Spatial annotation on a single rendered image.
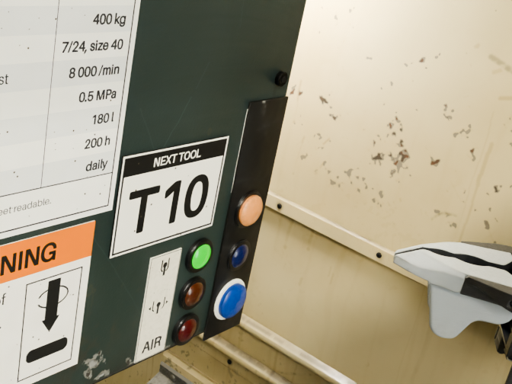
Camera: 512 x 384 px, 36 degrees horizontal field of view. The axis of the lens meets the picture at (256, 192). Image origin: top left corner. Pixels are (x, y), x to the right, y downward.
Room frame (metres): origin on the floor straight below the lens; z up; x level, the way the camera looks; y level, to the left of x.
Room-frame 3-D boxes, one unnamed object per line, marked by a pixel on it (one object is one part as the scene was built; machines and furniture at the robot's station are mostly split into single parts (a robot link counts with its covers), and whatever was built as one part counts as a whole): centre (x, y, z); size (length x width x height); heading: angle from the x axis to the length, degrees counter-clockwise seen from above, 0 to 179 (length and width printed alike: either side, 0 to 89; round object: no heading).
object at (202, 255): (0.52, 0.03, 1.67); 0.02 x 0.01 x 0.02; 145
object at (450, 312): (0.53, -0.16, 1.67); 0.09 x 0.03 x 0.06; 85
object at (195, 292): (0.52, 0.03, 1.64); 0.02 x 0.01 x 0.02; 145
